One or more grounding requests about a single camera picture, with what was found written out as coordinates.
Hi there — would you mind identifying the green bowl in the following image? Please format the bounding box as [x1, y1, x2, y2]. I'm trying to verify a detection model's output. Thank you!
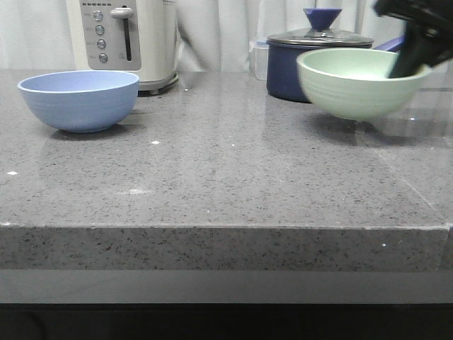
[297, 48, 431, 121]

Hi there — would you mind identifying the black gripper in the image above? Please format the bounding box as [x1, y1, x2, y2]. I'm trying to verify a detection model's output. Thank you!
[373, 1, 452, 79]

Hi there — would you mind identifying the dark blue saucepan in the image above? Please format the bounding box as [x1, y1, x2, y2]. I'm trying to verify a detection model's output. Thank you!
[265, 35, 406, 104]

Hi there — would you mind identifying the blue bowl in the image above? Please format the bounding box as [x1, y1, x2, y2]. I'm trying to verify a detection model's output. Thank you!
[17, 70, 139, 133]

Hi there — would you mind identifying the cream toaster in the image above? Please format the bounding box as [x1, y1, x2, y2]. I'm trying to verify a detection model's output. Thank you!
[66, 0, 179, 94]

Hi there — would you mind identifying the glass pot lid blue knob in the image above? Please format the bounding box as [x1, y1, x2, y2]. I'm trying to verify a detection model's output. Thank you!
[267, 8, 374, 48]

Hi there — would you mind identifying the clear plastic food container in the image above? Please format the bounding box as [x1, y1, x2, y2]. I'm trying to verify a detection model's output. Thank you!
[249, 38, 269, 81]

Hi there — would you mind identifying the white curtain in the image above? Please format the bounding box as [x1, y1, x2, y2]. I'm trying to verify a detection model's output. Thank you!
[1, 1, 403, 72]

